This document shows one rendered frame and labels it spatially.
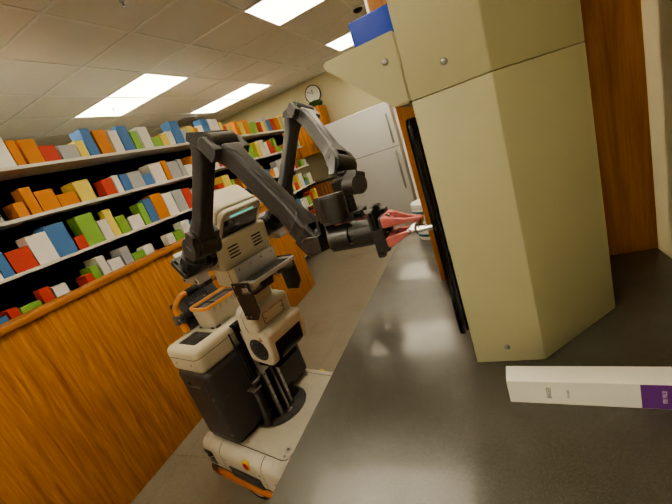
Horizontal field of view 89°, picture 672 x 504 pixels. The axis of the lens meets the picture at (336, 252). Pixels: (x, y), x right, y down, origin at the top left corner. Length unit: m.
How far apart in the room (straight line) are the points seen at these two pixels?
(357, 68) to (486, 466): 0.59
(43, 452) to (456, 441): 1.96
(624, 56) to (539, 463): 0.77
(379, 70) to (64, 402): 2.08
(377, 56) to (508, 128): 0.21
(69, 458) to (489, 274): 2.11
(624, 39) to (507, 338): 0.63
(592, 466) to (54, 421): 2.12
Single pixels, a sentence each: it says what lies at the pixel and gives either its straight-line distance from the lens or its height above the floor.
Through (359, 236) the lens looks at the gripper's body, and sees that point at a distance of 0.71.
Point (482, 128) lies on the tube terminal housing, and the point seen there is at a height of 1.34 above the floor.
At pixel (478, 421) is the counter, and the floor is 0.94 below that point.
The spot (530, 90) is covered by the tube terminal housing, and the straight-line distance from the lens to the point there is 0.61.
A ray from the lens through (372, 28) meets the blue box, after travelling 0.79.
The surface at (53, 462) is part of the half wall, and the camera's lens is 2.29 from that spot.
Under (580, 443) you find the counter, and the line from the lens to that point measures 0.59.
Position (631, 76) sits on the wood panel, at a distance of 0.98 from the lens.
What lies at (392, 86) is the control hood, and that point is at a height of 1.44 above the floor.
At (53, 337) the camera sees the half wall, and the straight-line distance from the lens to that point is 2.22.
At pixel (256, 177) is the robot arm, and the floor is 1.38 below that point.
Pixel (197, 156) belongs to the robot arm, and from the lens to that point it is 1.04.
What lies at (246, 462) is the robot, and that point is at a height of 0.26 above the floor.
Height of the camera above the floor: 1.38
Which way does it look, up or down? 16 degrees down
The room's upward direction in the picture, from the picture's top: 19 degrees counter-clockwise
